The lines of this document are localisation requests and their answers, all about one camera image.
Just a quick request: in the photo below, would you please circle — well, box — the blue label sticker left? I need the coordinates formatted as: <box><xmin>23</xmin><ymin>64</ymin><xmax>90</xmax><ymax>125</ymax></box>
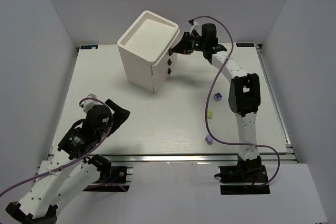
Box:
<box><xmin>80</xmin><ymin>45</ymin><xmax>98</xmax><ymax>50</ymax></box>

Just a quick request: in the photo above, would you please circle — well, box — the light purple lego brick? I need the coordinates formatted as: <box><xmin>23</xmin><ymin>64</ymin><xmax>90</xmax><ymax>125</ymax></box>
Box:
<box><xmin>205</xmin><ymin>135</ymin><xmax>213</xmax><ymax>145</ymax></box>

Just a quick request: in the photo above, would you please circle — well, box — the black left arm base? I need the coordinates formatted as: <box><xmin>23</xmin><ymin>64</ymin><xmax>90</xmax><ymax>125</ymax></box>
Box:
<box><xmin>83</xmin><ymin>166</ymin><xmax>133</xmax><ymax>193</ymax></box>

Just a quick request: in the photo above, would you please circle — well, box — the white drawer cabinet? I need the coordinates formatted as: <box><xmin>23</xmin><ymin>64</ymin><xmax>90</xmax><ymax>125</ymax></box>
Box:
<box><xmin>117</xmin><ymin>10</ymin><xmax>180</xmax><ymax>93</ymax></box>

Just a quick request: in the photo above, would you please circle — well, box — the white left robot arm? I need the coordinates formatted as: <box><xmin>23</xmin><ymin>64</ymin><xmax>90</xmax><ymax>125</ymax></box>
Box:
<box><xmin>5</xmin><ymin>95</ymin><xmax>131</xmax><ymax>223</ymax></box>

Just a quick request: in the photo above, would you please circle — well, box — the blue label sticker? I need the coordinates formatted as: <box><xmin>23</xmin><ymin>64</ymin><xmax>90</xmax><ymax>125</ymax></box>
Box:
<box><xmin>80</xmin><ymin>45</ymin><xmax>98</xmax><ymax>50</ymax></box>
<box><xmin>236</xmin><ymin>42</ymin><xmax>255</xmax><ymax>47</ymax></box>

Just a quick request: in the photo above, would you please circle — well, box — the aluminium front rail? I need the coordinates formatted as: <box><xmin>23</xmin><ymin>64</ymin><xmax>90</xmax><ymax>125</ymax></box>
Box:
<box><xmin>48</xmin><ymin>153</ymin><xmax>297</xmax><ymax>164</ymax></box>

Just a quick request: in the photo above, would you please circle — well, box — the purple lego brick hollow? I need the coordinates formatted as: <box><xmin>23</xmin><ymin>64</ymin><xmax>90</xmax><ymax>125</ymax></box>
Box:
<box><xmin>213</xmin><ymin>92</ymin><xmax>223</xmax><ymax>101</ymax></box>

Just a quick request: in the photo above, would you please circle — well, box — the blue label sticker right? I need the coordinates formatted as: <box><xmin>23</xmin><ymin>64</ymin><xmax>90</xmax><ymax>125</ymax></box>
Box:
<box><xmin>236</xmin><ymin>42</ymin><xmax>255</xmax><ymax>47</ymax></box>

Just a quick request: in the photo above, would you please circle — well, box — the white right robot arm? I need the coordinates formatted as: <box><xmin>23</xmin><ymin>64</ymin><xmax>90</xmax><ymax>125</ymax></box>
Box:
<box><xmin>171</xmin><ymin>23</ymin><xmax>261</xmax><ymax>162</ymax></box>

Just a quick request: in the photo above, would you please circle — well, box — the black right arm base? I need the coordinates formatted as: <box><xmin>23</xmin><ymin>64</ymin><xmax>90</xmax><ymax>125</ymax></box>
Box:
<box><xmin>214</xmin><ymin>156</ymin><xmax>270</xmax><ymax>195</ymax></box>

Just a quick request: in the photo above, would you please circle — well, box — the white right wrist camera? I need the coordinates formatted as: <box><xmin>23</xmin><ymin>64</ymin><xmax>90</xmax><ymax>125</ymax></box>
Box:
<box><xmin>188</xmin><ymin>19</ymin><xmax>199</xmax><ymax>35</ymax></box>

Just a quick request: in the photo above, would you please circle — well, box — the green yellow lego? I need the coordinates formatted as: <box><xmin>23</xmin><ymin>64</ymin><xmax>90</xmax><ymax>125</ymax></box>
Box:
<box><xmin>205</xmin><ymin>111</ymin><xmax>213</xmax><ymax>120</ymax></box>

